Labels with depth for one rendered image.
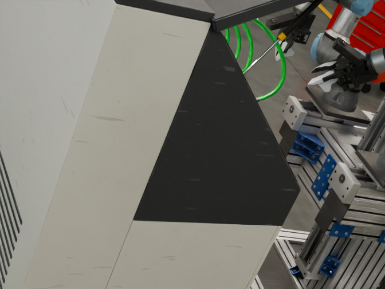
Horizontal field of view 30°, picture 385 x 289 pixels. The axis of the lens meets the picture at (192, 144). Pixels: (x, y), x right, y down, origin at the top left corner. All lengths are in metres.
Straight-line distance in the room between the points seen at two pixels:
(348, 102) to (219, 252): 0.92
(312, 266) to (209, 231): 0.90
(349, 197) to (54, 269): 1.06
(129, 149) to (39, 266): 0.47
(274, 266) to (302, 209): 1.06
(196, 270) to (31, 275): 0.58
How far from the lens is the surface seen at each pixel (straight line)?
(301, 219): 4.30
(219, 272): 2.57
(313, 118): 3.01
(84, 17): 2.00
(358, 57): 2.33
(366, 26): 6.74
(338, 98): 3.04
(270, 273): 3.35
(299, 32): 2.67
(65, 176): 2.06
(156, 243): 2.35
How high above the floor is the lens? 2.05
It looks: 27 degrees down
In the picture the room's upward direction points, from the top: 23 degrees clockwise
